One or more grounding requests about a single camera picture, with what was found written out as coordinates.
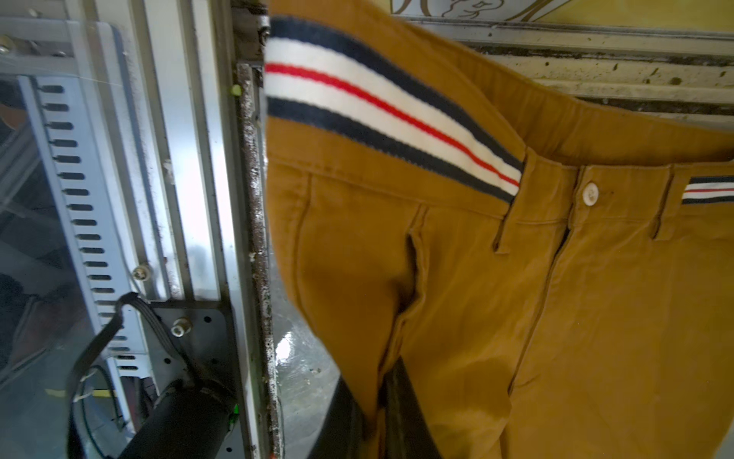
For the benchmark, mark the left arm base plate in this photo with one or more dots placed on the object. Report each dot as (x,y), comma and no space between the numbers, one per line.
(203,354)

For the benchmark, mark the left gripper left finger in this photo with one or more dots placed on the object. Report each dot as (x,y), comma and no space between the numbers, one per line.
(340,436)

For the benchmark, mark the brown long pants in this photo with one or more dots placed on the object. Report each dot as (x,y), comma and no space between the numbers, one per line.
(557,276)

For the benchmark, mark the aluminium front rail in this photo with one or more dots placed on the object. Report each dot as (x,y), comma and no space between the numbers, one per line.
(124,175)

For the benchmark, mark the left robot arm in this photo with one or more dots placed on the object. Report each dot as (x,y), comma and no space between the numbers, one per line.
(193,424)

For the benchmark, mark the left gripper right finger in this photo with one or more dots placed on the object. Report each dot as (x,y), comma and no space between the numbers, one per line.
(406,431)

